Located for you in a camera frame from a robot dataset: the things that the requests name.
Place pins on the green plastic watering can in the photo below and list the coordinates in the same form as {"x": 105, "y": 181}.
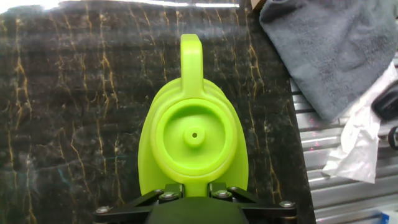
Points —
{"x": 194, "y": 149}

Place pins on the grey towel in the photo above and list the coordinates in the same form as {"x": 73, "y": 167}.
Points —
{"x": 329, "y": 49}

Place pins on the blue and white box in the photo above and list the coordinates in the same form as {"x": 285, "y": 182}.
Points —
{"x": 388, "y": 217}

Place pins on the dark marbled table mat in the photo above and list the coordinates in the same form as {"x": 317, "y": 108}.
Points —
{"x": 77, "y": 109}

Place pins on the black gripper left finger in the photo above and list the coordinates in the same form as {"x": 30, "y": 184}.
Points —
{"x": 172, "y": 191}

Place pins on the crumpled white tissue paper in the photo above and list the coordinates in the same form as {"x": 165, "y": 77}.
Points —
{"x": 357, "y": 146}

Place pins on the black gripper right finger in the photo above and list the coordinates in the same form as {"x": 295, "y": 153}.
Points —
{"x": 219, "y": 190}

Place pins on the black computer mouse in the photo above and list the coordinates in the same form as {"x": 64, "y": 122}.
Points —
{"x": 387, "y": 102}

